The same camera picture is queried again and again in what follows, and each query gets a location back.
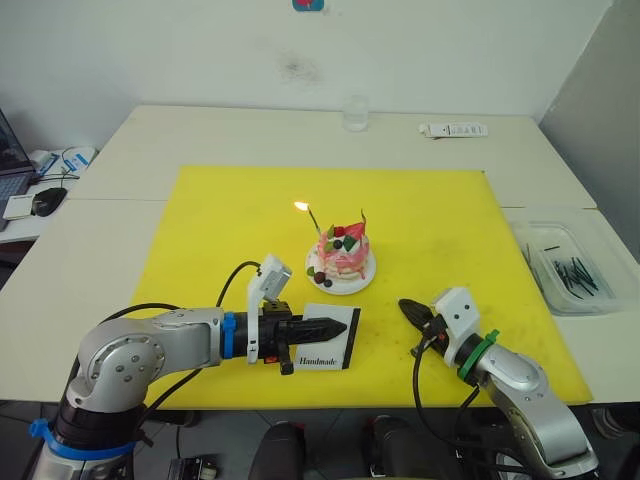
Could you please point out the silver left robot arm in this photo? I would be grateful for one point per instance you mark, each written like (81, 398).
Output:
(125, 350)

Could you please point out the white Handmade matchbox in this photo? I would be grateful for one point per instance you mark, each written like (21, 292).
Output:
(325, 357)

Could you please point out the small black floor device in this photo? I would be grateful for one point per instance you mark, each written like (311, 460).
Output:
(195, 468)

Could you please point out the grey laptop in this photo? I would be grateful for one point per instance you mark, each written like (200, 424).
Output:
(12, 165)

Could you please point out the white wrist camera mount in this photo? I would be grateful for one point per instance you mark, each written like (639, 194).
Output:
(267, 282)
(462, 312)

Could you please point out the white square card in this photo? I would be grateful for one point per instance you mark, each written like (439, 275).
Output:
(17, 207)

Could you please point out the thin striped lit candle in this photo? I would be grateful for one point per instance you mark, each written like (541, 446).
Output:
(314, 220)

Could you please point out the grey partition panel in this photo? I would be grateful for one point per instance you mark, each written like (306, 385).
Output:
(600, 100)

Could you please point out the white side desk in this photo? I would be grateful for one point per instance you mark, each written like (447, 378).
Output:
(30, 227)

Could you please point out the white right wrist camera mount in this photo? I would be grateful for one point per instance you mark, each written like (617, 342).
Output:
(462, 312)

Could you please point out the long burnt black match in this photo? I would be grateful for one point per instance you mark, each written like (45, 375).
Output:
(567, 285)
(582, 277)

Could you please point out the dark rounded shape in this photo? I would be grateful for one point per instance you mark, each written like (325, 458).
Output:
(390, 445)
(277, 450)

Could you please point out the clear plastic tray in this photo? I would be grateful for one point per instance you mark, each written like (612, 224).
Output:
(595, 305)

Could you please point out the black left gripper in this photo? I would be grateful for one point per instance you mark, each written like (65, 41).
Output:
(272, 335)

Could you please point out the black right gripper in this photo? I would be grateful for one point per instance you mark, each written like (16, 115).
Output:
(436, 335)

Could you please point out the clear glass cup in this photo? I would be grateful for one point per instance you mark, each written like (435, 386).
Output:
(355, 115)

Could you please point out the blue wall sticker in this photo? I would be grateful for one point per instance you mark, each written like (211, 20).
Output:
(307, 4)

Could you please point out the white round plate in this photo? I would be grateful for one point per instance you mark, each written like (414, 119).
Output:
(352, 286)

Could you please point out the blue wrist clamp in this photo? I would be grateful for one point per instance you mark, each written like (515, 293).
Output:
(229, 335)

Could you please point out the blue and white box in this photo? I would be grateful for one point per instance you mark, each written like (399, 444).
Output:
(75, 159)

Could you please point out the yellow table mat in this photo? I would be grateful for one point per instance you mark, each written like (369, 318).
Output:
(225, 225)

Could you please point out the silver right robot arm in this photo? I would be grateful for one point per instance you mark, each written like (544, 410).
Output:
(520, 375)

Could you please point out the pink fruit-topped cake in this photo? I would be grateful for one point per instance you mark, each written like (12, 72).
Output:
(345, 255)

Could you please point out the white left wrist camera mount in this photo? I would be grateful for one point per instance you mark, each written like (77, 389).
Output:
(267, 282)

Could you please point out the black computer mouse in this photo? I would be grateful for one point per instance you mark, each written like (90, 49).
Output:
(50, 201)

